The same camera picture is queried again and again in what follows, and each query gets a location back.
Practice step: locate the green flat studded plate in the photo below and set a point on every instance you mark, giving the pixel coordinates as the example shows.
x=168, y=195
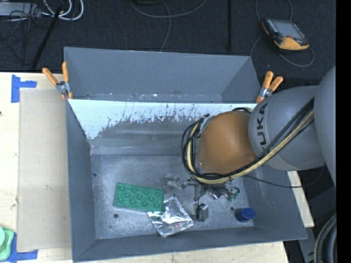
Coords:
x=137, y=197

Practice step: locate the grey metal bin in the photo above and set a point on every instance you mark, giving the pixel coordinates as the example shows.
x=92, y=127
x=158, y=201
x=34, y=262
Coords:
x=142, y=171

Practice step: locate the pale wood flat board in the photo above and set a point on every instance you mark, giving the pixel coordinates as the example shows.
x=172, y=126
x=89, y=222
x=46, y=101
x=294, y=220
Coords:
x=44, y=168

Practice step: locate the silver foil packet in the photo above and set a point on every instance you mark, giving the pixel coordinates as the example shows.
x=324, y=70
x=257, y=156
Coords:
x=171, y=220

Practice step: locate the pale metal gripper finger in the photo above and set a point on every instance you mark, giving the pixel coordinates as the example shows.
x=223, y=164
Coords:
x=172, y=177
x=175, y=185

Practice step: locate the blue round cap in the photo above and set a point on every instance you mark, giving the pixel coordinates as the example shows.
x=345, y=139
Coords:
x=244, y=214

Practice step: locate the pale green plastic thing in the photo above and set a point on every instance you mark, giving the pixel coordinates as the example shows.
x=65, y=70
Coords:
x=5, y=242

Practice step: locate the black cylinder on white bracket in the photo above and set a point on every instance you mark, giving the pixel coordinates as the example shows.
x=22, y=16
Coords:
x=200, y=213

